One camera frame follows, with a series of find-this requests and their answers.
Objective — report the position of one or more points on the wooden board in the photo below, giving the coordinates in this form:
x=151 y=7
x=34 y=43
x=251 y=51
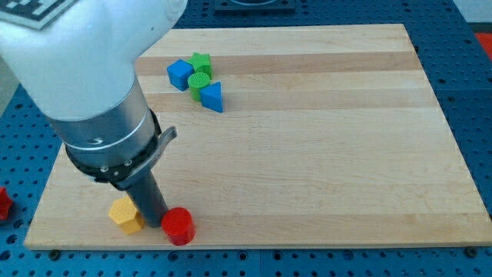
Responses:
x=331 y=137

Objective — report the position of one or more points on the blue triangle block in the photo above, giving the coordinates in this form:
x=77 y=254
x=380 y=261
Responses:
x=211 y=97

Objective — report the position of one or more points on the black clamp flange mount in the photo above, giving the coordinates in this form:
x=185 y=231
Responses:
x=123 y=172

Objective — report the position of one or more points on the yellow hexagon block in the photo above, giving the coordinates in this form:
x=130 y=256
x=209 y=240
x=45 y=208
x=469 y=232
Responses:
x=126 y=216

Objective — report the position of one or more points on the red star block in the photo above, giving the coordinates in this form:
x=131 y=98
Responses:
x=5 y=204

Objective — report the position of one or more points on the red cylinder block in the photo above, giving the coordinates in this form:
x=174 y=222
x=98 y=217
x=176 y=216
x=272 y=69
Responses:
x=178 y=225

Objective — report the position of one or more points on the blue cube block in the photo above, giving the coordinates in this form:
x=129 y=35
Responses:
x=178 y=73

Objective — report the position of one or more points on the green cylinder block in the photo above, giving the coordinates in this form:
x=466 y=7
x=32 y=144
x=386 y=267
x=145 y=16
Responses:
x=196 y=82

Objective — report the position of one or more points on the green star block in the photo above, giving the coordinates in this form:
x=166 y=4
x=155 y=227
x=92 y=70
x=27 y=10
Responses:
x=201 y=63

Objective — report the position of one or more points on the black white fiducial tag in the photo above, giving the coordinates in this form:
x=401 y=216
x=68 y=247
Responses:
x=34 y=14

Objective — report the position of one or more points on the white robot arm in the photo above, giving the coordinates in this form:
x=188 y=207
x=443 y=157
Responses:
x=76 y=60

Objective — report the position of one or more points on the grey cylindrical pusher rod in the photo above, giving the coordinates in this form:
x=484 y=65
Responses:
x=148 y=199

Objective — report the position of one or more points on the red object at edge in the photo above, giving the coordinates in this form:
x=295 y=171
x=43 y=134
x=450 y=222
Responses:
x=485 y=40

